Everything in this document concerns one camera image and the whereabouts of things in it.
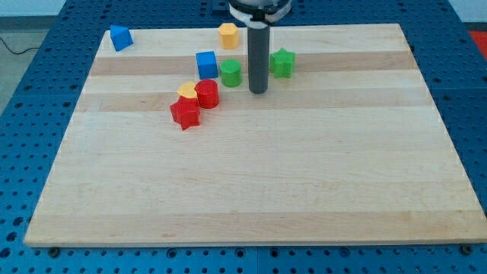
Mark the blue perforated table panel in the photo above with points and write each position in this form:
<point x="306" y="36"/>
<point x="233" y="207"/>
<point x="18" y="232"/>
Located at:
<point x="35" y="119"/>

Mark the yellow hexagon block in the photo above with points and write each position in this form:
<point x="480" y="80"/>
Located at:
<point x="228" y="34"/>

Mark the red star block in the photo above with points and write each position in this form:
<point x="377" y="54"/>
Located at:
<point x="186" y="112"/>

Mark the yellow heart block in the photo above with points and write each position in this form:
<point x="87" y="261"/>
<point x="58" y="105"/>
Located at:
<point x="187" y="90"/>

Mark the green star block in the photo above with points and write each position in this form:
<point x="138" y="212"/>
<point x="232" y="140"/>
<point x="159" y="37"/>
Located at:
<point x="282" y="63"/>

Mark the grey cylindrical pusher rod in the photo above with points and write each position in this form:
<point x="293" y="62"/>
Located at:
<point x="258" y="59"/>

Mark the green cylinder block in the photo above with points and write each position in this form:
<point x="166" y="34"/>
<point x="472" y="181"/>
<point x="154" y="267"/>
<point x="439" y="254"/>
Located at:
<point x="231" y="73"/>

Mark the wooden board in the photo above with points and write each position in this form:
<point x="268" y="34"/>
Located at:
<point x="350" y="150"/>

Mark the blue cube block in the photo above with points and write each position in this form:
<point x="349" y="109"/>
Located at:
<point x="207" y="65"/>

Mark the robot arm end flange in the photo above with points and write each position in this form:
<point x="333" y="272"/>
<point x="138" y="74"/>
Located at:
<point x="259" y="14"/>

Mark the blue triangle block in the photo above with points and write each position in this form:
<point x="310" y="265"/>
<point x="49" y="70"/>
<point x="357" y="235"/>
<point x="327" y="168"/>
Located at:
<point x="120" y="37"/>

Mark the red cylinder block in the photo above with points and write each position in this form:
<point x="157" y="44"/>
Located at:
<point x="207" y="93"/>

